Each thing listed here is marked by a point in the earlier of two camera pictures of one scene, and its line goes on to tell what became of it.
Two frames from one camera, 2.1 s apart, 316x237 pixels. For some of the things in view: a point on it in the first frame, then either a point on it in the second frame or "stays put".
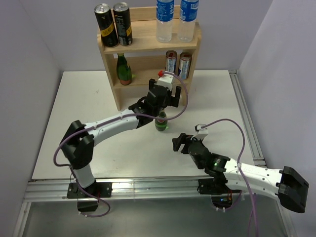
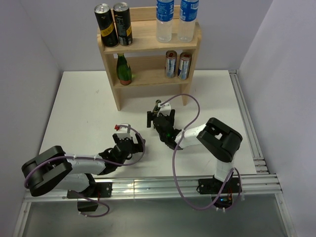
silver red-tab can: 171,61 stays put
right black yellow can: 123,20 stays put
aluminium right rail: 258,160 stays put
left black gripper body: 167,102 to 135,147
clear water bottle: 165,10 stays put
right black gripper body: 195,139 to 163,138
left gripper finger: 151,83 to 116,138
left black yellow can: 106,25 stays put
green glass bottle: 124,71 stays put
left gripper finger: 175,100 to 141,141
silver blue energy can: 184,65 stays put
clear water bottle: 188,10 stays put
